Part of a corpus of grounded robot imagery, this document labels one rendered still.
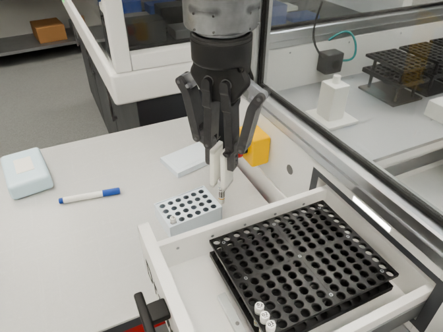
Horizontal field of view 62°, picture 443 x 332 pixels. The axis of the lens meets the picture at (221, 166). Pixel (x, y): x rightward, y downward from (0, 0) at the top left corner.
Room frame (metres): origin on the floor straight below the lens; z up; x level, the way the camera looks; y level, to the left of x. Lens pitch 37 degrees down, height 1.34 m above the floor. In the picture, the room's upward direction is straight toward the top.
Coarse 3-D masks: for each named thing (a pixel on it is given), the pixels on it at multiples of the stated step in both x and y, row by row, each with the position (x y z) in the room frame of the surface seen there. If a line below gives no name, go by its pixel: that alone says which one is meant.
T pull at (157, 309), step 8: (136, 296) 0.29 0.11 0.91; (136, 304) 0.28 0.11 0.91; (144, 304) 0.28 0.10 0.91; (152, 304) 0.28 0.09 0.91; (160, 304) 0.28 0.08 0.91; (144, 312) 0.26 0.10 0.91; (152, 312) 0.26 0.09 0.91; (160, 312) 0.26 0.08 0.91; (168, 312) 0.26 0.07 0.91; (144, 320) 0.25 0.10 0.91; (152, 320) 0.25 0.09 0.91; (160, 320) 0.26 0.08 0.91; (144, 328) 0.24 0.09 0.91; (152, 328) 0.24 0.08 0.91
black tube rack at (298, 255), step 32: (256, 224) 0.43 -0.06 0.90; (288, 224) 0.43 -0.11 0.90; (320, 224) 0.43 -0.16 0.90; (224, 256) 0.39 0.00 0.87; (256, 256) 0.36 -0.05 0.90; (288, 256) 0.39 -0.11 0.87; (320, 256) 0.39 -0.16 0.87; (352, 256) 0.36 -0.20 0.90; (256, 288) 0.31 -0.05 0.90; (288, 288) 0.33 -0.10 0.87; (320, 288) 0.31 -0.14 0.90; (352, 288) 0.31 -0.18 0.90; (384, 288) 0.33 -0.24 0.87; (288, 320) 0.26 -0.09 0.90; (320, 320) 0.28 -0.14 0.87
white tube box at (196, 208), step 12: (192, 192) 0.63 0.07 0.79; (204, 192) 0.63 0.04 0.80; (156, 204) 0.59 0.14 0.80; (168, 204) 0.60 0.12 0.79; (180, 204) 0.60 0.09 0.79; (192, 204) 0.59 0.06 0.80; (204, 204) 0.59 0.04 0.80; (216, 204) 0.59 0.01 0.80; (156, 216) 0.59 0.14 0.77; (168, 216) 0.56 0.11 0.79; (180, 216) 0.56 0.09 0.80; (192, 216) 0.56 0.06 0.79; (204, 216) 0.56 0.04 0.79; (216, 216) 0.58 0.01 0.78; (168, 228) 0.53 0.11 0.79; (180, 228) 0.53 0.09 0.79; (192, 228) 0.55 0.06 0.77
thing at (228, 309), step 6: (222, 294) 0.33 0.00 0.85; (222, 300) 0.32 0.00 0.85; (228, 300) 0.32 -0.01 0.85; (222, 306) 0.31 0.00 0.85; (228, 306) 0.31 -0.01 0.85; (228, 312) 0.30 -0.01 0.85; (234, 312) 0.30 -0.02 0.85; (228, 318) 0.30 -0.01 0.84; (234, 318) 0.29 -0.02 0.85; (234, 324) 0.28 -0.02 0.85; (240, 324) 0.28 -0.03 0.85; (234, 330) 0.28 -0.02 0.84; (240, 330) 0.28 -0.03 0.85
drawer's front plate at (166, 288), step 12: (144, 228) 0.39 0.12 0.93; (144, 240) 0.37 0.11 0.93; (144, 252) 0.38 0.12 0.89; (156, 252) 0.35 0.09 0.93; (156, 264) 0.33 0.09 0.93; (156, 276) 0.31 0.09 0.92; (168, 276) 0.31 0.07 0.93; (156, 288) 0.33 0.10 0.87; (168, 288) 0.29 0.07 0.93; (168, 300) 0.27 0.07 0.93; (180, 300) 0.27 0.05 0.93; (180, 312) 0.25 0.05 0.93; (180, 324) 0.24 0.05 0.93
